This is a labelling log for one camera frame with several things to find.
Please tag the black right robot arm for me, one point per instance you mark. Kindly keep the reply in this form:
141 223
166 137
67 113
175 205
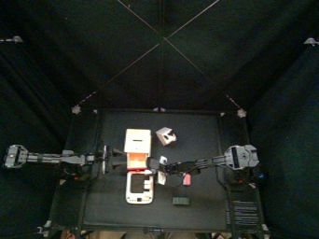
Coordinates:
233 157

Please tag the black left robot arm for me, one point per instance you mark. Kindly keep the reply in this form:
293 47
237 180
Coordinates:
46 158

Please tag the small white toy piece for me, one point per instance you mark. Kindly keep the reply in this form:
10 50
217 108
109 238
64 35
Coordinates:
163 159

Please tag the orange toy drawer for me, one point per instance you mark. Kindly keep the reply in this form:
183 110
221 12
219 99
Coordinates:
138 161

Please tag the pink toy piece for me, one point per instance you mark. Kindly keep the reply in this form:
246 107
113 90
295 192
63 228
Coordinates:
187 179

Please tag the white open toy cube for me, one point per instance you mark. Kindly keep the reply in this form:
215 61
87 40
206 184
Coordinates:
166 136

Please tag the dark grey toy block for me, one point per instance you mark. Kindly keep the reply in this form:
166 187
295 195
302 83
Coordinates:
181 200

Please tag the grey frame corner bracket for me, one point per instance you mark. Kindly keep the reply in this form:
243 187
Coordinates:
15 39
77 109
241 113
310 41

